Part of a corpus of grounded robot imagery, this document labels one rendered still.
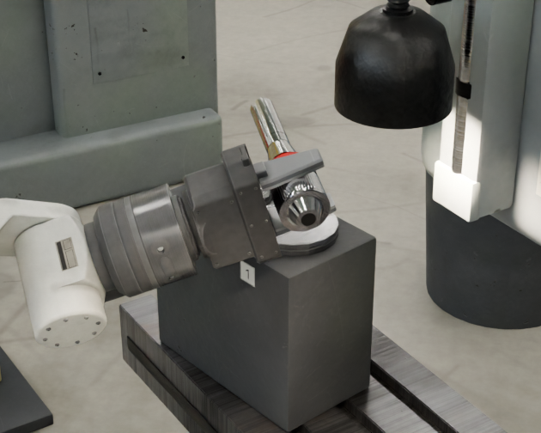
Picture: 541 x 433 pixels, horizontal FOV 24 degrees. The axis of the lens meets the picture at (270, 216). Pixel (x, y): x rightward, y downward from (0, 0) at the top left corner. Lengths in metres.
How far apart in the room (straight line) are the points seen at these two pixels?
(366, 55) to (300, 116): 3.49
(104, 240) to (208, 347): 0.28
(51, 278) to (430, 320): 2.13
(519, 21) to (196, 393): 0.69
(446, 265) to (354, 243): 1.89
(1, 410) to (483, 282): 1.18
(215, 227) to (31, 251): 0.17
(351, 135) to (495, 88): 3.29
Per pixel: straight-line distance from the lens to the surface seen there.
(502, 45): 0.80
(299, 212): 1.10
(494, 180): 0.84
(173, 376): 1.41
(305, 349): 1.25
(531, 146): 0.84
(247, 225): 1.12
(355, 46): 0.74
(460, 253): 3.07
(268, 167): 1.13
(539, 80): 0.82
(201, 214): 1.11
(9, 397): 2.90
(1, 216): 1.12
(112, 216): 1.12
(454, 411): 1.33
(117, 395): 2.91
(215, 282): 1.29
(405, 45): 0.73
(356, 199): 3.70
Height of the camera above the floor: 1.75
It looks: 29 degrees down
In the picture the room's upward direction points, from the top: straight up
